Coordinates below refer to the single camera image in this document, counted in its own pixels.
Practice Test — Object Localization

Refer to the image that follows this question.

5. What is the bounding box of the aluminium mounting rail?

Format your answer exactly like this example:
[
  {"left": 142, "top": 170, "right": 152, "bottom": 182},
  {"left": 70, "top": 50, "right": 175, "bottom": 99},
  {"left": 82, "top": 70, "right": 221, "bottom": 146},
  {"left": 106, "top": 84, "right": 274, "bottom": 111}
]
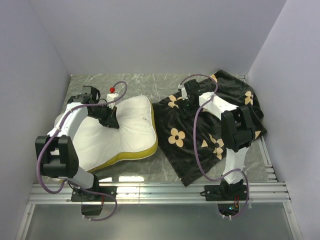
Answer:
[{"left": 27, "top": 182, "right": 291, "bottom": 205}]

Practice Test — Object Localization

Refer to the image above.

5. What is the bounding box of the side aluminium rail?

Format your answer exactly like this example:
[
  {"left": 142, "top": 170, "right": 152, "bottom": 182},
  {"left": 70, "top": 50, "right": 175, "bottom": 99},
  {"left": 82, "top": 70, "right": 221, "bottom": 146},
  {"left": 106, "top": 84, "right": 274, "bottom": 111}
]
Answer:
[{"left": 239, "top": 74, "right": 278, "bottom": 182}]

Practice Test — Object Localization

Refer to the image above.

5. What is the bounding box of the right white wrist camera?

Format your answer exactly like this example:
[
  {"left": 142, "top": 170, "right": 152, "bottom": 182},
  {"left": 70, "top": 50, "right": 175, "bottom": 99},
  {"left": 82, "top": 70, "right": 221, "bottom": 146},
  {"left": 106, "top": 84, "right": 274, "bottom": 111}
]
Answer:
[{"left": 178, "top": 83, "right": 188, "bottom": 100}]

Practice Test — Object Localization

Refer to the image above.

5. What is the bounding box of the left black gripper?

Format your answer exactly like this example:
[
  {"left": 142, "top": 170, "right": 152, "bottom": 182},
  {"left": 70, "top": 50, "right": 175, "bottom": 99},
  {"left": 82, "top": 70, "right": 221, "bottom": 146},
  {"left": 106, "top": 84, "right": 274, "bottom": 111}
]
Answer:
[{"left": 89, "top": 102, "right": 120, "bottom": 129}]

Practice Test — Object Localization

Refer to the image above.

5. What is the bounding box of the black pillowcase with tan flowers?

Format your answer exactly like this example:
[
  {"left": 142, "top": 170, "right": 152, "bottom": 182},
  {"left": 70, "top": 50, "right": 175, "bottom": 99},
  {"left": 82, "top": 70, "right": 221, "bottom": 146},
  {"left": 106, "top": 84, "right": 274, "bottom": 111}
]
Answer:
[{"left": 152, "top": 70, "right": 267, "bottom": 186}]

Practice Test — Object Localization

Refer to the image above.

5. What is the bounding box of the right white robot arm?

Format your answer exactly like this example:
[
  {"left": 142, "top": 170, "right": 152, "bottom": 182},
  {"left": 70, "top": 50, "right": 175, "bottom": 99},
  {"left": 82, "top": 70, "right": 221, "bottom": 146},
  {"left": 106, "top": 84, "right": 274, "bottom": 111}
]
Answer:
[{"left": 178, "top": 79, "right": 256, "bottom": 200}]

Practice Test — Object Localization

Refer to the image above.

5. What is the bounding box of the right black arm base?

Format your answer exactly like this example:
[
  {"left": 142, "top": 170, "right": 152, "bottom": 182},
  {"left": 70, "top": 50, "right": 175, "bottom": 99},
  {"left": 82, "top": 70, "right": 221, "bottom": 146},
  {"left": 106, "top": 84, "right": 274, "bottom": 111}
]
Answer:
[{"left": 200, "top": 180, "right": 249, "bottom": 219}]

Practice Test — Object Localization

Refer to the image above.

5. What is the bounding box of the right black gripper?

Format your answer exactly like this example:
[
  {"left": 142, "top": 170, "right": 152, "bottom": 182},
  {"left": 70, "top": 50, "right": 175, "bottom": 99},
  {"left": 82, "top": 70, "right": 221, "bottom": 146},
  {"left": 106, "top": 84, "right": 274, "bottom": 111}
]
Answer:
[{"left": 176, "top": 96, "right": 202, "bottom": 120}]

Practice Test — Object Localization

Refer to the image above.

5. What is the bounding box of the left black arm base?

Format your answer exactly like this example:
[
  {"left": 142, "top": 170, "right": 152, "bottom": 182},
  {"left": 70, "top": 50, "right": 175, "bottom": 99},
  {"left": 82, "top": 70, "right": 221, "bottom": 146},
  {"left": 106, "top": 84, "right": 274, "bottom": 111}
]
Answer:
[{"left": 70, "top": 186, "right": 117, "bottom": 217}]

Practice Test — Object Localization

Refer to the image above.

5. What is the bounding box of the white pillow with yellow piping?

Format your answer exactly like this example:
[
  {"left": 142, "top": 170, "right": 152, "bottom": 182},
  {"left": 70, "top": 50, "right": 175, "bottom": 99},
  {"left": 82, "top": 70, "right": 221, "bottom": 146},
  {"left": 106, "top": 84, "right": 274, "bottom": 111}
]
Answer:
[{"left": 72, "top": 95, "right": 158, "bottom": 173}]

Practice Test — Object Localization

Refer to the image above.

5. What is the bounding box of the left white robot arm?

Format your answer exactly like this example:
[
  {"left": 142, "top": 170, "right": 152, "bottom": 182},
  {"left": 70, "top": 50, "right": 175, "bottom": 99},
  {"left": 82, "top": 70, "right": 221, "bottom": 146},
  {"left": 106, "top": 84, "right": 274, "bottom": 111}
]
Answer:
[{"left": 35, "top": 86, "right": 121, "bottom": 201}]

